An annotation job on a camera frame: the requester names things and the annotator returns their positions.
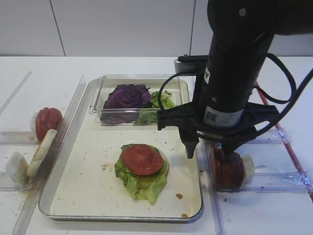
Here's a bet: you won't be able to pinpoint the clear track lower left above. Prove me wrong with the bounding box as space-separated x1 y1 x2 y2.
0 172 32 191

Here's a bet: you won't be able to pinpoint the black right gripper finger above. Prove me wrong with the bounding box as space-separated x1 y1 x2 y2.
222 127 257 156

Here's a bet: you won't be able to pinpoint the red plastic strip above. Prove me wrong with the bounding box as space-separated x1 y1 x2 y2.
258 91 313 201

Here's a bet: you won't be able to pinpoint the clear track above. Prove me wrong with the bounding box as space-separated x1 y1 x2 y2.
241 172 313 193
249 128 291 144
0 132 39 145
0 172 32 191

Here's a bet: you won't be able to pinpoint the metal baking tray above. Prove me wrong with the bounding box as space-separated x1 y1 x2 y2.
39 80 203 223

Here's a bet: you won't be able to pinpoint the white pusher block right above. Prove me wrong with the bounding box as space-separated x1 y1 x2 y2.
241 154 255 188

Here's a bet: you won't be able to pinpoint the sliced meat patties stack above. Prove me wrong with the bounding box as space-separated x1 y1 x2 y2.
209 146 245 190

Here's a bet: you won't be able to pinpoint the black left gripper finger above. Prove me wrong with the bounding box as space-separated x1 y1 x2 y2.
179 128 199 159

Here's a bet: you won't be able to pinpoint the green lettuce in container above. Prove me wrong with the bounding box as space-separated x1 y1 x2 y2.
134 90 176 125

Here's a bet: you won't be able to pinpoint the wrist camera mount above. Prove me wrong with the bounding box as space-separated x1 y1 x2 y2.
174 54 208 74

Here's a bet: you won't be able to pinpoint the clear track upper left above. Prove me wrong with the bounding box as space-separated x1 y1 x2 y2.
0 132 39 145

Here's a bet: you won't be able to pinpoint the white pusher block upper left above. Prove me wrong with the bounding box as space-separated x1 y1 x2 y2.
29 112 38 136

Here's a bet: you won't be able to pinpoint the tomato slice on tray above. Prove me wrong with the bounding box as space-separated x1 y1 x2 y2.
121 144 163 176

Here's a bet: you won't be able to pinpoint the clear rail left of tray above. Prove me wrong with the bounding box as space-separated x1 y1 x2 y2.
12 75 87 235

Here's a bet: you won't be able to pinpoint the white pusher block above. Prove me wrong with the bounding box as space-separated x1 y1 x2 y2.
29 112 38 136
241 154 255 188
5 152 29 188

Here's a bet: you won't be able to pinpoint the clear plastic container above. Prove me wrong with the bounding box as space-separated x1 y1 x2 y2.
89 74 190 126

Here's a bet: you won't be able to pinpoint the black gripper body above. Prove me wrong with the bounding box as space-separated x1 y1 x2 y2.
156 102 280 143

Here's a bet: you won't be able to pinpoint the clear track upper right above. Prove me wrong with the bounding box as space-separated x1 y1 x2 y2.
249 128 291 144

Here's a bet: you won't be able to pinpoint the tomato slices left stack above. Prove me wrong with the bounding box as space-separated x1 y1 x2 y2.
35 107 63 142

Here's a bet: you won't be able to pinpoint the purple cabbage leaves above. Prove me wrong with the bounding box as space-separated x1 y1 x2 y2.
100 84 151 124

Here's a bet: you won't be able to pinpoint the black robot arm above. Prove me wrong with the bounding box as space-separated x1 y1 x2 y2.
157 0 313 158

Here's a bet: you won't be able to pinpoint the bread slice left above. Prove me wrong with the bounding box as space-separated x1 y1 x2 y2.
27 129 57 177

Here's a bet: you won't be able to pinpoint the black cable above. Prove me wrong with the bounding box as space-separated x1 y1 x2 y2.
157 52 313 138

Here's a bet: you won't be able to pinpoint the clear strip far left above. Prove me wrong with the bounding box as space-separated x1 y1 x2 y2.
0 71 33 114

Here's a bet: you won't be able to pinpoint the clear track lower right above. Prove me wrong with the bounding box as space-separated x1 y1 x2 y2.
241 172 313 193

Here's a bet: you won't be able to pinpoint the lettuce leaf on tray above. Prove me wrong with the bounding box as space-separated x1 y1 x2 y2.
114 143 167 205

